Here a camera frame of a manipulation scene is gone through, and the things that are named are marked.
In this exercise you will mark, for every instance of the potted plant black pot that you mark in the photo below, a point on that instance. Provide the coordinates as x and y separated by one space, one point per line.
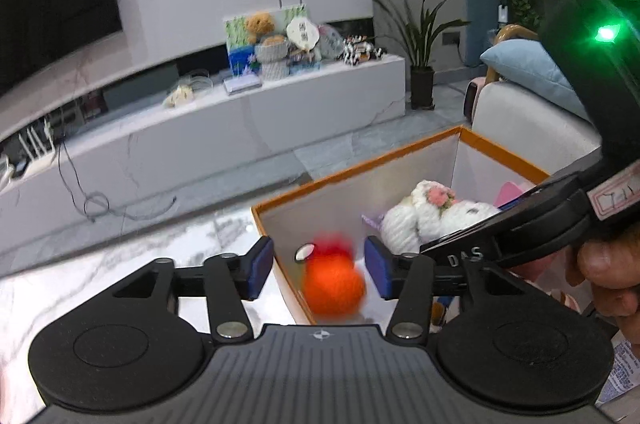
420 49

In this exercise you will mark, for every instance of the white router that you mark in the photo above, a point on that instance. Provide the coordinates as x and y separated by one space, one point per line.
37 139

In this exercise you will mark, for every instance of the cream crochet doll with flowers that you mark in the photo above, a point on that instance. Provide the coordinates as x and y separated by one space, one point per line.
425 214

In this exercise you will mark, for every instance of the black television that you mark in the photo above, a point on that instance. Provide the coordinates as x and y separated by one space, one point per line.
55 9

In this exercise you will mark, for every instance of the white armchair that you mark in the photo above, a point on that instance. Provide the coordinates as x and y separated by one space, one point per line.
530 124

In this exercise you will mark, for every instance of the small brown teddy bear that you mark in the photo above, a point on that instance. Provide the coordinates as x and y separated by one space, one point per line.
260 27

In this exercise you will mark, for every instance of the orange crochet ball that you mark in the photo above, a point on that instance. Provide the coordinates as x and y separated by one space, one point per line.
332 286

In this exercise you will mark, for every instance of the floral painting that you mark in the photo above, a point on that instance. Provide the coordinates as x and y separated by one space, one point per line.
237 49

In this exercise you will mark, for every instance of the cow figurines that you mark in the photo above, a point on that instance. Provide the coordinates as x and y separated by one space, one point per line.
361 52

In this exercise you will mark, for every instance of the orange cardboard box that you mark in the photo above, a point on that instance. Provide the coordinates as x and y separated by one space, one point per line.
360 184

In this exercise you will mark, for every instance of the grey notebook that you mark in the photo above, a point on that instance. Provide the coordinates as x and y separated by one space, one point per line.
241 84

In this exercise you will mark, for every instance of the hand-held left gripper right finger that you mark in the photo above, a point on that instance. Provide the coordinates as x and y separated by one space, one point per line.
377 266

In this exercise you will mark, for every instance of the white lotion tube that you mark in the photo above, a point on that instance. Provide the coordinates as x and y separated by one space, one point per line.
625 369

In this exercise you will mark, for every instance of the person's right hand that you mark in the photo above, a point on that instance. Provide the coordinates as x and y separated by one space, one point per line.
615 274

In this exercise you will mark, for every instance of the pink wallet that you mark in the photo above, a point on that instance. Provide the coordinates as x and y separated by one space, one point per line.
512 194

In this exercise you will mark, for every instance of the white paper fan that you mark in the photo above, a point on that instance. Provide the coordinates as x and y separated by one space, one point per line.
302 34

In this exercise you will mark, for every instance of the light blue cushion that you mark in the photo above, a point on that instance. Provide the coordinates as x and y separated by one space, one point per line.
535 69

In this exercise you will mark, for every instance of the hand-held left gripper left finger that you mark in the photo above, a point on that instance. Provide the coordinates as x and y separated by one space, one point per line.
260 266

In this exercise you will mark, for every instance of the teddy bear in basket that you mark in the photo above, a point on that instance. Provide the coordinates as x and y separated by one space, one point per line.
272 59

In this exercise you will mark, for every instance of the white marble tv cabinet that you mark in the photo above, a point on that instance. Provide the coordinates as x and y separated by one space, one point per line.
225 129

